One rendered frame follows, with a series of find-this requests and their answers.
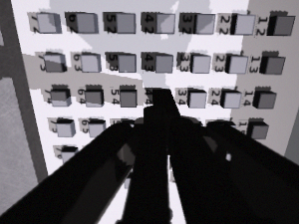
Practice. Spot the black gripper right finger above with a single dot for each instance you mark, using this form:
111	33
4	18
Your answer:
267	182

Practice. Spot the grey box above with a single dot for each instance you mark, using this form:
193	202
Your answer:
224	60

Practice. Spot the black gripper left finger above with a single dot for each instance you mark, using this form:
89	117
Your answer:
81	190

